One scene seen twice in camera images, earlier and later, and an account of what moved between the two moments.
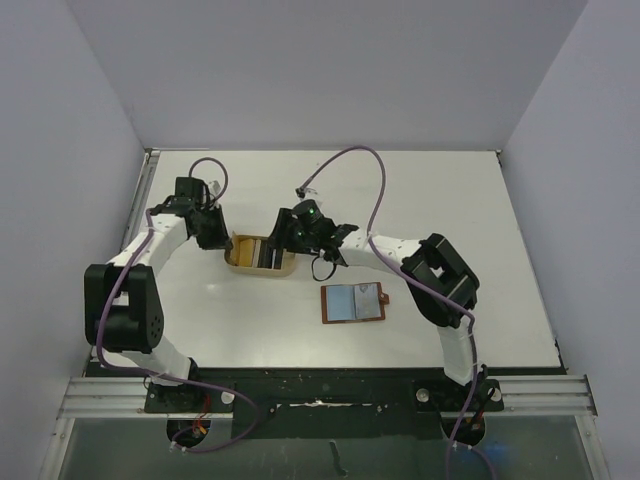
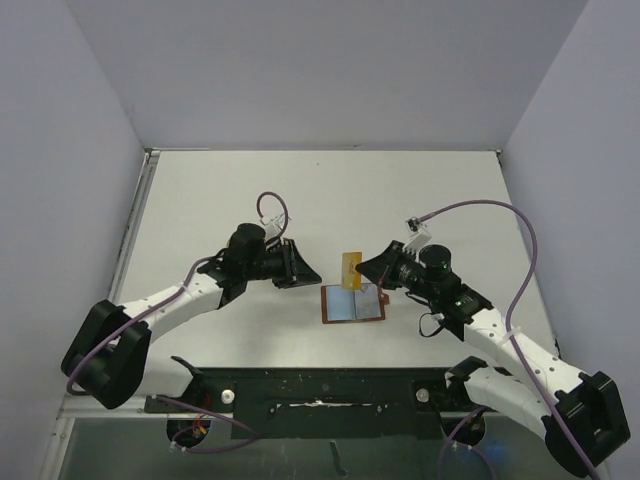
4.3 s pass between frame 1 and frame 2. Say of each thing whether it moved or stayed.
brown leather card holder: stayed
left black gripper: moved
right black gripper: moved
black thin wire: moved
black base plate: stayed
